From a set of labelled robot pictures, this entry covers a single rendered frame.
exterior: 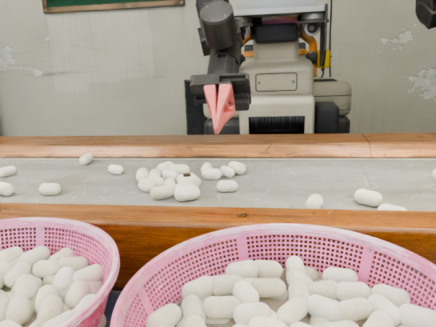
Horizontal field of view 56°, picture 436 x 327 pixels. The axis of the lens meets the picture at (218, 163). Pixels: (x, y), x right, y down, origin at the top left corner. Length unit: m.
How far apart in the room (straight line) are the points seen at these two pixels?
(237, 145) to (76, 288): 0.49
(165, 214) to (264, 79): 0.81
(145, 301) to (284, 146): 0.51
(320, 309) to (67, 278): 0.24
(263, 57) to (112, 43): 1.71
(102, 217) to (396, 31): 2.42
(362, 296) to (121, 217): 0.28
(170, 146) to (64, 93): 2.21
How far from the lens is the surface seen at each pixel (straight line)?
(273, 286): 0.39
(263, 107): 1.21
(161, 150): 0.84
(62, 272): 0.45
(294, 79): 1.24
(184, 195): 0.58
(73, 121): 3.01
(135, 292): 0.36
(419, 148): 0.84
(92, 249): 0.47
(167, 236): 0.47
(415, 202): 0.61
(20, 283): 0.44
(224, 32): 0.72
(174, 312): 0.36
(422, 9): 0.97
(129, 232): 0.49
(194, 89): 0.70
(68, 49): 2.96
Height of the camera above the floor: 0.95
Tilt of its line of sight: 16 degrees down
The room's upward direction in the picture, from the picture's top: 3 degrees counter-clockwise
